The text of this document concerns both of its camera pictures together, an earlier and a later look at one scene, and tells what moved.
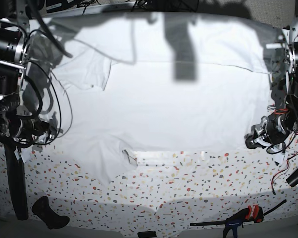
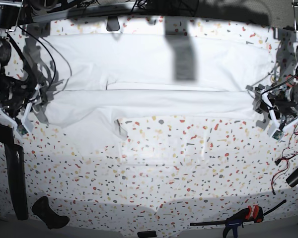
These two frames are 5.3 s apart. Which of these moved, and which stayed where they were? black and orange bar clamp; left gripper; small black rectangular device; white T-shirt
Moved: white T-shirt; left gripper
Stayed: small black rectangular device; black and orange bar clamp
